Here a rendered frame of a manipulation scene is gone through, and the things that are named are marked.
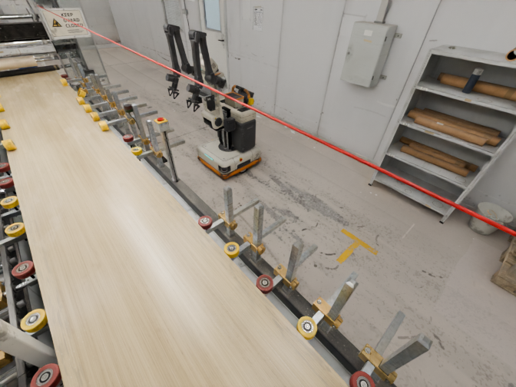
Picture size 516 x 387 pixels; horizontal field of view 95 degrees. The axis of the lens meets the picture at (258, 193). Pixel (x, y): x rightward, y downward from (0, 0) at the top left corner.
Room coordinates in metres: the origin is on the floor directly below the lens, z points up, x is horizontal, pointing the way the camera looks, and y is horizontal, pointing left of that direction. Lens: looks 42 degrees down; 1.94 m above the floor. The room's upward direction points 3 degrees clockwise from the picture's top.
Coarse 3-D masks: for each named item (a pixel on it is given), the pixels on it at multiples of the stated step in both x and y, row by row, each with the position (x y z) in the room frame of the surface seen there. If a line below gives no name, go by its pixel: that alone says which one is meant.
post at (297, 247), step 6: (294, 246) 0.61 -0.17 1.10; (300, 246) 0.60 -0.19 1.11; (294, 252) 0.60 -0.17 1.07; (300, 252) 0.60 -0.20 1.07; (294, 258) 0.60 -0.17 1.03; (288, 264) 0.61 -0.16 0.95; (294, 264) 0.59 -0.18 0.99; (288, 270) 0.61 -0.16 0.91; (294, 270) 0.60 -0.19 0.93; (288, 276) 0.60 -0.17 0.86; (294, 276) 0.61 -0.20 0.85; (288, 288) 0.59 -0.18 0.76
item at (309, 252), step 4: (312, 248) 0.81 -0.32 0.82; (316, 248) 0.81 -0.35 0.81; (304, 252) 0.78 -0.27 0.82; (308, 252) 0.78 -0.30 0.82; (312, 252) 0.78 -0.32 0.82; (304, 256) 0.75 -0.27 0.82; (308, 256) 0.76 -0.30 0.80; (300, 260) 0.72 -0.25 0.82; (304, 260) 0.74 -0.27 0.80; (300, 264) 0.72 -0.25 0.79; (276, 276) 0.62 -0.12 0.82; (280, 276) 0.62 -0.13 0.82; (276, 280) 0.60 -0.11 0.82; (280, 280) 0.60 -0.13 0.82; (276, 284) 0.58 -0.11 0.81
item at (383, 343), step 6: (396, 318) 0.45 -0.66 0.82; (402, 318) 0.45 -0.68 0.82; (390, 324) 0.42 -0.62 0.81; (396, 324) 0.42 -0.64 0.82; (390, 330) 0.39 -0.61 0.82; (396, 330) 0.39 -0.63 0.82; (384, 336) 0.37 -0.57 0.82; (390, 336) 0.37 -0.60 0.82; (384, 342) 0.34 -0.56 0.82; (378, 348) 0.32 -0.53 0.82; (384, 348) 0.32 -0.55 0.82; (366, 366) 0.26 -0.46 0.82; (372, 366) 0.26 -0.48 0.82; (366, 372) 0.24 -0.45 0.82
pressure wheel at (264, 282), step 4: (260, 276) 0.57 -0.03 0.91; (264, 276) 0.57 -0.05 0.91; (268, 276) 0.57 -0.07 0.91; (256, 280) 0.55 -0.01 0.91; (260, 280) 0.55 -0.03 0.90; (264, 280) 0.55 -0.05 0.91; (268, 280) 0.55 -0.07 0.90; (272, 280) 0.55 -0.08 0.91; (256, 284) 0.53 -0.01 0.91; (260, 284) 0.53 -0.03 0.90; (264, 284) 0.53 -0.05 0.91; (268, 284) 0.53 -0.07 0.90; (272, 284) 0.53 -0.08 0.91; (260, 288) 0.51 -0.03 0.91; (264, 288) 0.51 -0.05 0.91; (268, 288) 0.51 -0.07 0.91; (272, 288) 0.52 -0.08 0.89; (264, 292) 0.50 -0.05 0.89; (268, 292) 0.51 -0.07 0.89
